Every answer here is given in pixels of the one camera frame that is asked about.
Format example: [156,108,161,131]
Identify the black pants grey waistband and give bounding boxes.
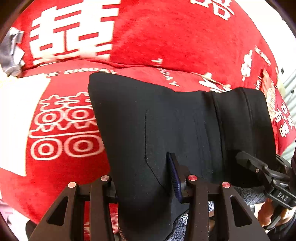
[88,72,279,240]

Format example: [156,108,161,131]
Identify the person's right hand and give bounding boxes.
[257,198,295,227]

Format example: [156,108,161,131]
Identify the red printed gift bag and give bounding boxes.
[259,69,296,139]

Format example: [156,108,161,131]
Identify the red quilt white characters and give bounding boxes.
[0,0,296,241]

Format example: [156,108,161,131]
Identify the white bed sheet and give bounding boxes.
[1,72,50,177]

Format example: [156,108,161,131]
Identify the grey cloth at bedhead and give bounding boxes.
[1,27,25,77]

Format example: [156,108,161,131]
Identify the red pillow white character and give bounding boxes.
[10,0,122,70]

